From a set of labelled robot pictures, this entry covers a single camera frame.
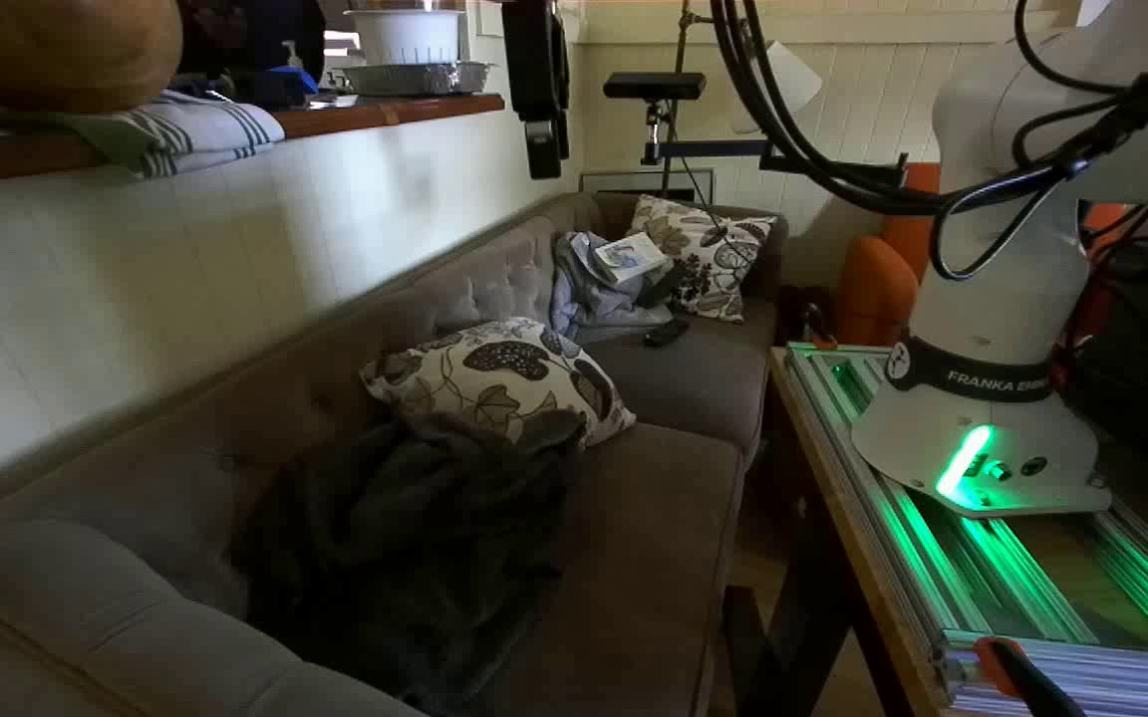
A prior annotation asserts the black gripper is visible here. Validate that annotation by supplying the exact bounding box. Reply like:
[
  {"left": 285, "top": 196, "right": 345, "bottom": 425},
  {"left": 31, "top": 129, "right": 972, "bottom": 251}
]
[{"left": 498, "top": 0, "right": 572, "bottom": 184}]

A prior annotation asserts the dark grey knit blanket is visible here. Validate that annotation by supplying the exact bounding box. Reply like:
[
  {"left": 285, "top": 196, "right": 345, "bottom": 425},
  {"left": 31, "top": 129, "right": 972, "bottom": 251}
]
[{"left": 229, "top": 407, "right": 582, "bottom": 717}]

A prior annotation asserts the orange chair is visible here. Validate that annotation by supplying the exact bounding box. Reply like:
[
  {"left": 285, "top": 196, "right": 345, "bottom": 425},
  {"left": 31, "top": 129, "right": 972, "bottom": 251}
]
[{"left": 829, "top": 158, "right": 948, "bottom": 351}]

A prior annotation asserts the crumpled blue grey cloth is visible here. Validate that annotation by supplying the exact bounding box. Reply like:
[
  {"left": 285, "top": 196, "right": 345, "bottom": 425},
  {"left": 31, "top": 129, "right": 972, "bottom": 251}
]
[{"left": 546, "top": 229, "right": 677, "bottom": 342}]

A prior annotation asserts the shallow grey tray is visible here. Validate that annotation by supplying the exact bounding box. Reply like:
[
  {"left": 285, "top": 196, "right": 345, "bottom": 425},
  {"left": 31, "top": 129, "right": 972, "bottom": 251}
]
[{"left": 332, "top": 56, "right": 492, "bottom": 103}]

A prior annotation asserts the brown wooden shelf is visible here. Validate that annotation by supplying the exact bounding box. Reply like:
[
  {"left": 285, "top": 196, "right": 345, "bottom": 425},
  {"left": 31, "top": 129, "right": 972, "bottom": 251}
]
[{"left": 0, "top": 92, "right": 510, "bottom": 190}]

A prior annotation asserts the white bowl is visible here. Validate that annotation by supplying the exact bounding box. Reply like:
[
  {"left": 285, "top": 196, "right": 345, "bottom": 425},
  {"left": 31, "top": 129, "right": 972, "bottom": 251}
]
[{"left": 352, "top": 4, "right": 466, "bottom": 67}]

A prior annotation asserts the leaf patterned white pillow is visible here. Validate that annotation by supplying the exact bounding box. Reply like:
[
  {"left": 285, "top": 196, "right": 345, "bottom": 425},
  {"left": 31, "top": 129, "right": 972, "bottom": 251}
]
[
  {"left": 625, "top": 196, "right": 775, "bottom": 327},
  {"left": 360, "top": 314, "right": 641, "bottom": 460}
]

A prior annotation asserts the black remote control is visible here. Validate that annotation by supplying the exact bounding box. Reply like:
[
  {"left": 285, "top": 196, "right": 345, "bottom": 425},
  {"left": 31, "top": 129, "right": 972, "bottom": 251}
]
[{"left": 637, "top": 314, "right": 698, "bottom": 355}]

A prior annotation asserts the blue bottle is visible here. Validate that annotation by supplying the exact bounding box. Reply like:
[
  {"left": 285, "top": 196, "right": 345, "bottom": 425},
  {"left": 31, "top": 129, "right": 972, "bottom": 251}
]
[{"left": 260, "top": 38, "right": 328, "bottom": 112}]

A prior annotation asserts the folded striped white towel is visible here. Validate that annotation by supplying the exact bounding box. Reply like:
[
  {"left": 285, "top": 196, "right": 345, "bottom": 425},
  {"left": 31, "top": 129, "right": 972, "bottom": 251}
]
[{"left": 0, "top": 88, "right": 291, "bottom": 184}]

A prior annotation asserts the grey tufted fabric couch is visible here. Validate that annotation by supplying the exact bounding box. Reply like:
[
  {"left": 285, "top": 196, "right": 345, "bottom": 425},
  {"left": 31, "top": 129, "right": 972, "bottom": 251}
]
[{"left": 0, "top": 190, "right": 787, "bottom": 717}]

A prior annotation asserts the large tan rounded object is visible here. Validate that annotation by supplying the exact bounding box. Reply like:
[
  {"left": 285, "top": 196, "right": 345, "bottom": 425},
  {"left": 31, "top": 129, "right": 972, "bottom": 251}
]
[{"left": 0, "top": 0, "right": 186, "bottom": 119}]

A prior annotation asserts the black backpack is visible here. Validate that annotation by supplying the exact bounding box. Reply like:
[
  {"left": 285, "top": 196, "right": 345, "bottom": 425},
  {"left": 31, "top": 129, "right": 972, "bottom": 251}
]
[{"left": 1053, "top": 230, "right": 1148, "bottom": 461}]

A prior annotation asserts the black stereo camera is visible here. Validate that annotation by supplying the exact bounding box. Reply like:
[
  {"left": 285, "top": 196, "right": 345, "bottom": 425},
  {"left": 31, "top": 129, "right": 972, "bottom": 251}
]
[{"left": 600, "top": 67, "right": 709, "bottom": 103}]

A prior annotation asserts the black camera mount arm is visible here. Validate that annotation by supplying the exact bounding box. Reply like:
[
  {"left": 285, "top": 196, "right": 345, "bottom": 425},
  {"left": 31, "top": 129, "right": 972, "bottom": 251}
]
[{"left": 637, "top": 100, "right": 924, "bottom": 198}]

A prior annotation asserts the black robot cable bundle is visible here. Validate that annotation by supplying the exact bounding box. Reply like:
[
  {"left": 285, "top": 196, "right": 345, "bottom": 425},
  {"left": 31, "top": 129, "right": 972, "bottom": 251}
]
[{"left": 709, "top": 0, "right": 1148, "bottom": 287}]

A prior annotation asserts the aluminium rail robot table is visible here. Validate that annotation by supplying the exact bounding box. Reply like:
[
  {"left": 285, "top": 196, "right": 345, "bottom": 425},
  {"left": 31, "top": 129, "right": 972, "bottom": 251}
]
[{"left": 764, "top": 339, "right": 1148, "bottom": 717}]

